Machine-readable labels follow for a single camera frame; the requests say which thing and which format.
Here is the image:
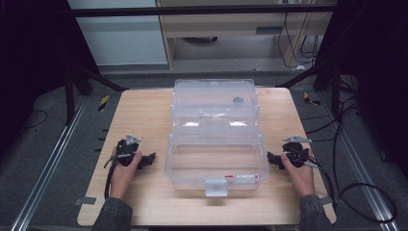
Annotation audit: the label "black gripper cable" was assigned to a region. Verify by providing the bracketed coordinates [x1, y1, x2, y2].
[301, 153, 399, 224]
[103, 153, 133, 200]

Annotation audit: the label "light wooden desk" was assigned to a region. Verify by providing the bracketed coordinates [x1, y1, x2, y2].
[155, 0, 336, 70]

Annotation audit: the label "white cabinet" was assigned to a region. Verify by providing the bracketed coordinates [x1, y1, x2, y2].
[66, 0, 168, 67]

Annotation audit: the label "aluminium floor rail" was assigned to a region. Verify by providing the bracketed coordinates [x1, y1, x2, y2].
[9, 95, 89, 231]
[320, 91, 402, 231]

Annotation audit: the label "person's left hand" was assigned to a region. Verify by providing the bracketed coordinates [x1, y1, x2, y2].
[110, 150, 143, 202]

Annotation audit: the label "person's right hand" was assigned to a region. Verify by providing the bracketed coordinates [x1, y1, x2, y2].
[280, 153, 318, 198]

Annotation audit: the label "yellow black striped tape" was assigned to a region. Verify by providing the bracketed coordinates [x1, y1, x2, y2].
[302, 91, 322, 107]
[97, 94, 111, 113]

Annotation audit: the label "black horizontal bar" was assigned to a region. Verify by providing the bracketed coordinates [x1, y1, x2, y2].
[69, 3, 339, 19]

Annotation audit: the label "clear plastic storage box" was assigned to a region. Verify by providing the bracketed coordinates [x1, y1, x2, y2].
[164, 78, 270, 197]

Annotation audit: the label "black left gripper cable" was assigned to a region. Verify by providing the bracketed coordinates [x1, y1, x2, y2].
[103, 153, 133, 200]

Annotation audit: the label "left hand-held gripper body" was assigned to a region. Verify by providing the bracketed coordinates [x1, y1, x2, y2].
[115, 134, 142, 167]

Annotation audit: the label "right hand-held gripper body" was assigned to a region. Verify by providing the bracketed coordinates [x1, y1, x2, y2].
[281, 136, 314, 168]

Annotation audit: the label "black hanging cables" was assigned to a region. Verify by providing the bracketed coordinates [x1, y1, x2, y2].
[276, 12, 322, 70]

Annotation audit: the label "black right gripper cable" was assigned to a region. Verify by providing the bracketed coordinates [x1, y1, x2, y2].
[301, 153, 399, 224]

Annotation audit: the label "black curtain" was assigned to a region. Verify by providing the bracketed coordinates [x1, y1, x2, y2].
[0, 0, 100, 158]
[316, 0, 408, 179]

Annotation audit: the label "black metal stand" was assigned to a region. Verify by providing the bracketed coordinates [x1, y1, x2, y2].
[275, 59, 342, 117]
[63, 63, 130, 127]

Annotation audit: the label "black floor cable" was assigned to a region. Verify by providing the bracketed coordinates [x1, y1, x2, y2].
[300, 76, 364, 193]
[18, 109, 49, 132]

